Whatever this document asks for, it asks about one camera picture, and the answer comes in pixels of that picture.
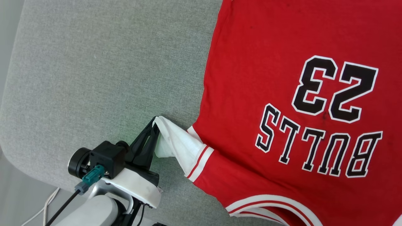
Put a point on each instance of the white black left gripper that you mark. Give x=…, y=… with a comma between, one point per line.
x=138, y=185

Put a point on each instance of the red Bulls 23 jersey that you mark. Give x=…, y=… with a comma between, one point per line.
x=298, y=103

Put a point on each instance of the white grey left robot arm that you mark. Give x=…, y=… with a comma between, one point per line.
x=91, y=210

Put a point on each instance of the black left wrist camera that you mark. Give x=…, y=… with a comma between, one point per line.
x=105, y=157

